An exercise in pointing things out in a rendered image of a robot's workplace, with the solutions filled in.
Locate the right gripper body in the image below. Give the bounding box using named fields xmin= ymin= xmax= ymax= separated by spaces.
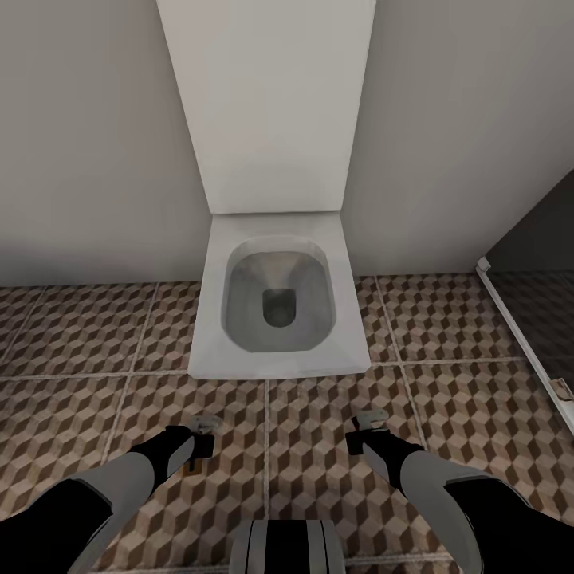
xmin=346 ymin=429 xmax=368 ymax=454

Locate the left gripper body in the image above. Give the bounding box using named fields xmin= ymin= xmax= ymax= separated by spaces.
xmin=187 ymin=430 xmax=214 ymax=461

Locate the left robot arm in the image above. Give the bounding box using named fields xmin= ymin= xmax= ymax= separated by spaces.
xmin=0 ymin=415 xmax=223 ymax=574

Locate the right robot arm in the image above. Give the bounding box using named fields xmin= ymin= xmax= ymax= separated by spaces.
xmin=346 ymin=408 xmax=574 ymax=574

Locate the robot trunk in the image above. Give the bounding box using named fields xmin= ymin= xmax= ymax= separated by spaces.
xmin=228 ymin=520 xmax=346 ymax=574

